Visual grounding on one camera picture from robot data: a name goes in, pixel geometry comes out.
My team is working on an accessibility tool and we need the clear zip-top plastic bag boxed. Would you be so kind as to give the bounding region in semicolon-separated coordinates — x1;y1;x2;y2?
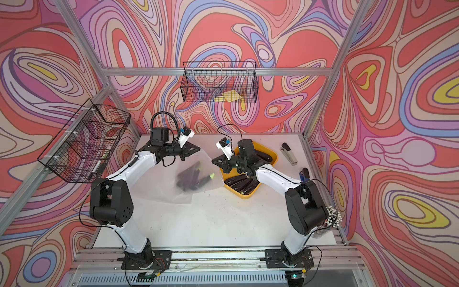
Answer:
136;150;224;204

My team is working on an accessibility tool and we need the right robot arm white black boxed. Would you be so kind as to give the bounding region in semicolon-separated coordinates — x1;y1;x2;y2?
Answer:
212;138;329;265

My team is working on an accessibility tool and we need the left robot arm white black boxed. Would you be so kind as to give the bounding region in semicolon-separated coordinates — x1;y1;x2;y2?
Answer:
90;127;200;270

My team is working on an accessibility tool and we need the purple eggplant in tray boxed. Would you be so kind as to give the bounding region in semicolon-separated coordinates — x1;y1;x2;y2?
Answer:
224;175;247;187
241;180;259;196
233;178;253;193

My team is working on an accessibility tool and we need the yellow plastic tray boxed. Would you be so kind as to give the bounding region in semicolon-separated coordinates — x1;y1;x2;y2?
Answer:
212;139;278;199

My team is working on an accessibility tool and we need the grey black stapler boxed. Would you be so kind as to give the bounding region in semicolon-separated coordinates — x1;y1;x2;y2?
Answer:
280;142;298;166

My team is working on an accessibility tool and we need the blue black tool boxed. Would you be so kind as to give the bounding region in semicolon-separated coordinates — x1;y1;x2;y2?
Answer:
300;167;310;182

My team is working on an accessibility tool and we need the yellow cloth in basket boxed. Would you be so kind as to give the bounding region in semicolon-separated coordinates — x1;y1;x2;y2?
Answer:
213;90;242;102

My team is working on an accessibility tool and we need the aluminium horizontal back bar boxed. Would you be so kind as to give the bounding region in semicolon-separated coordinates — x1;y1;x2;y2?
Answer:
102;68;333;76

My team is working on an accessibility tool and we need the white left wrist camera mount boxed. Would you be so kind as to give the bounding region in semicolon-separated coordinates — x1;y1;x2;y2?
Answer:
178;126;195;148

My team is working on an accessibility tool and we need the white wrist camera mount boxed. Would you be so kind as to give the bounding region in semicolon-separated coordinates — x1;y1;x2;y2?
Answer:
178;126;195;148
216;137;234;160

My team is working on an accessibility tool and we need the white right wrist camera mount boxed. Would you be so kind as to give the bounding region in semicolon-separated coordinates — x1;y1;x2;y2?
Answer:
216;137;234;160

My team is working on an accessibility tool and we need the black corrugated cable hose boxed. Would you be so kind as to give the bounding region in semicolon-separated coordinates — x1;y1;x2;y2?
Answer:
149;110;180;139

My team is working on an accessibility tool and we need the aluminium frame post left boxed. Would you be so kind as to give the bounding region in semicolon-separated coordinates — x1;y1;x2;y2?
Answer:
0;0;141;237

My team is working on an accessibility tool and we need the aluminium frame post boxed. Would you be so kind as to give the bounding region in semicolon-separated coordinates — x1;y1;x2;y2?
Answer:
302;1;374;139
0;0;141;237

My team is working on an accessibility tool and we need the black wire basket back wall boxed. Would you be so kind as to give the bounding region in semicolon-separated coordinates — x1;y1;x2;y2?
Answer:
180;61;259;102

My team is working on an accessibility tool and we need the black wire basket wall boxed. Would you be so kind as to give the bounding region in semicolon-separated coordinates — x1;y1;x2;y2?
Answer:
180;61;259;102
37;99;131;183

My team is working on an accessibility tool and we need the black wire basket left wall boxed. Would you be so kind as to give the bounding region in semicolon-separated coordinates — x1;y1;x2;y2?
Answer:
37;99;131;183

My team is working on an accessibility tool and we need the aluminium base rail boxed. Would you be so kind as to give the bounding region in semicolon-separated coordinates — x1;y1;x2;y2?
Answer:
64;246;373;287

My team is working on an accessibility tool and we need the aluminium frame post right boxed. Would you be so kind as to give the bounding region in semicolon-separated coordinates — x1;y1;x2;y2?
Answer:
302;1;374;139

